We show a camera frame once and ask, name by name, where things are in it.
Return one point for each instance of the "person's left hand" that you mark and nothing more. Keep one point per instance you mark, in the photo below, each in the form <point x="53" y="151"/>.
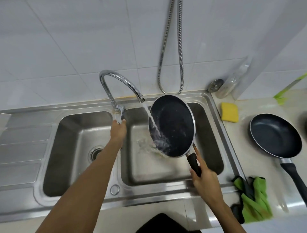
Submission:
<point x="118" y="130"/>

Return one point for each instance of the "person's right hand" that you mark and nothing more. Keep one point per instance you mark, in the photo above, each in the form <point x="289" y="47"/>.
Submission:
<point x="208" y="181"/>

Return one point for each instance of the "person's right thumb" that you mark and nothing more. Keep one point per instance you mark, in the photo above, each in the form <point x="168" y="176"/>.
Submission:
<point x="194" y="174"/>

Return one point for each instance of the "person's left fingers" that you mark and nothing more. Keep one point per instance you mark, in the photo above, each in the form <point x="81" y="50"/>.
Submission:
<point x="119" y="121"/>

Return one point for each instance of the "chrome curved sink faucet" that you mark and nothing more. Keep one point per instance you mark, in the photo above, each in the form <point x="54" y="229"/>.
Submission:
<point x="120" y="90"/>

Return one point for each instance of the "black frying pan wet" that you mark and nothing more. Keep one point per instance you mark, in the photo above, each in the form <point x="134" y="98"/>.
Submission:
<point x="171" y="126"/>

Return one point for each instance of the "person's left forearm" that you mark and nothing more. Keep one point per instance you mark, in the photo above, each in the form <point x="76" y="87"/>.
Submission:
<point x="79" y="188"/>

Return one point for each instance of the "person's right forearm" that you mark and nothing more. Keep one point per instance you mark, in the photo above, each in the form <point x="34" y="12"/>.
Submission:
<point x="226" y="219"/>

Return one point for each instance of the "stainless steel double sink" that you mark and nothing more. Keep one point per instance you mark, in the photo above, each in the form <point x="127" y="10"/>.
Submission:
<point x="115" y="153"/>

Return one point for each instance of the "person's black clothing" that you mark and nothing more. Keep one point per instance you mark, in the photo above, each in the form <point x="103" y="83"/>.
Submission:
<point x="159" y="224"/>

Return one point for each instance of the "green and black cloth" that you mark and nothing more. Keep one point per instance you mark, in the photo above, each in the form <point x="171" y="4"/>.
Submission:
<point x="255" y="200"/>

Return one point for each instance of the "yellow sponge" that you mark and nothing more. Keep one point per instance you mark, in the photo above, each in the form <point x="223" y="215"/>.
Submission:
<point x="229" y="111"/>

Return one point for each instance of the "black frying pan dry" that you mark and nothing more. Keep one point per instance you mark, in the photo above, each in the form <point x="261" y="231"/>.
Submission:
<point x="275" y="136"/>

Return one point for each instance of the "round metal sink plug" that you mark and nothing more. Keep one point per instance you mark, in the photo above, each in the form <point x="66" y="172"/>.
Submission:
<point x="215" y="85"/>

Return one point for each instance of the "clear plastic bottle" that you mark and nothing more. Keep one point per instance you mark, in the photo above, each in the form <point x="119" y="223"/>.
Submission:
<point x="230" y="82"/>

